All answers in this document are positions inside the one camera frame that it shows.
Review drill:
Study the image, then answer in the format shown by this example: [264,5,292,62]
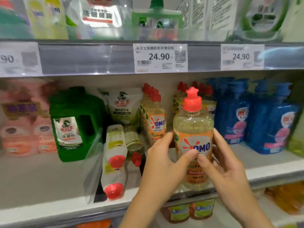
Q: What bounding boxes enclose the red green-label detergent pouch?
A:
[164,203,192,224]
[190,198,216,221]

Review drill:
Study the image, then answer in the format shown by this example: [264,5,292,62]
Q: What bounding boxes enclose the person's right hand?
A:
[197,128,260,213]

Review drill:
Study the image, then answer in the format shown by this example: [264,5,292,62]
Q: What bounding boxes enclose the green capped cleaner bottle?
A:
[49,86,108,163]

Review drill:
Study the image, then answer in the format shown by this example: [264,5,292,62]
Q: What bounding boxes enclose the small green white cleaner pouch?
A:
[236,0,292,42]
[178,0,209,41]

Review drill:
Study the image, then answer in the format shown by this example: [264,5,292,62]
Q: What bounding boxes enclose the pink twin spray bottle pack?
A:
[0,78,59,158]

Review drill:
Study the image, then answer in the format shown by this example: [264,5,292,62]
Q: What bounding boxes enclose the large green white cleaner pouch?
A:
[206,0,238,42]
[66,0,125,40]

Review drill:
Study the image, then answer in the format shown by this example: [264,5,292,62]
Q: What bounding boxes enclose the slim white red-capped bottle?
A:
[124,126,144,168]
[105,124,128,170]
[101,142,127,200]

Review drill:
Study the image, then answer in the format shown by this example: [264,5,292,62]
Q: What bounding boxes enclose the person's right forearm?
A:
[222,197,275,228]

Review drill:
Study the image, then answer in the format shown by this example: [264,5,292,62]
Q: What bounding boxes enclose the person's left hand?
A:
[142,132,200,203]

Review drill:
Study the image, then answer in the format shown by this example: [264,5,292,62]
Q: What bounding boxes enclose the white price tag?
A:
[0,41,43,78]
[220,43,266,71]
[133,43,189,74]

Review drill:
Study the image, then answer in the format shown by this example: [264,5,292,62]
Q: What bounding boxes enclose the white red-capped cleaner bottle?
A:
[45,0,70,40]
[23,0,48,40]

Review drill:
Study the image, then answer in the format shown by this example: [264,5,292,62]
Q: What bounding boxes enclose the dark blue-pump cleaner bottle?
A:
[208,77,234,105]

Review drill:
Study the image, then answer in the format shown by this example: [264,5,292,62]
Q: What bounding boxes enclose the blue pump cleaner bottle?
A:
[246,79,272,143]
[256,83,301,155]

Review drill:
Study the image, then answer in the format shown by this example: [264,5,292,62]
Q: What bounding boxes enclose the white green-print cleaner pouch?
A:
[98,88,143,126]

